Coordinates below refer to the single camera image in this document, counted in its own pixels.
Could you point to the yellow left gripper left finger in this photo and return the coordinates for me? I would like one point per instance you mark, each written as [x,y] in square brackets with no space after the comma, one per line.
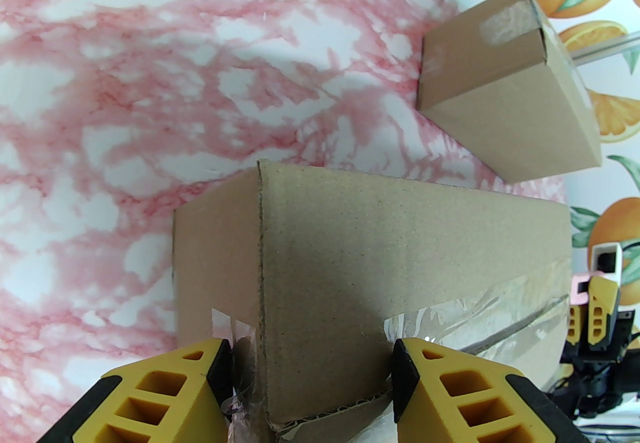
[165,396]

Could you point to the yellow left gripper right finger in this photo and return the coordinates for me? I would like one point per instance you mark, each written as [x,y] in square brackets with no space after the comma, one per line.
[475,406]

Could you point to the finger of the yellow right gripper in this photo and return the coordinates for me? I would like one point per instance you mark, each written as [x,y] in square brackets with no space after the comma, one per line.
[575,326]
[607,296]

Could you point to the pink utility knife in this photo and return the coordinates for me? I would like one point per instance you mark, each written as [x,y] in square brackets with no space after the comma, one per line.
[576,288]

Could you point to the brown cardboard express box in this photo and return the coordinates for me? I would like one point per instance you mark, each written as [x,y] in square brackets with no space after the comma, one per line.
[500,96]
[375,256]

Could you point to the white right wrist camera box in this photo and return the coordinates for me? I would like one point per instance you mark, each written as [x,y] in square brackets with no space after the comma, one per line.
[606,247]

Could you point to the aluminium corner post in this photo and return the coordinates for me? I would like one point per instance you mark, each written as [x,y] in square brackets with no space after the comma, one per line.
[610,45]

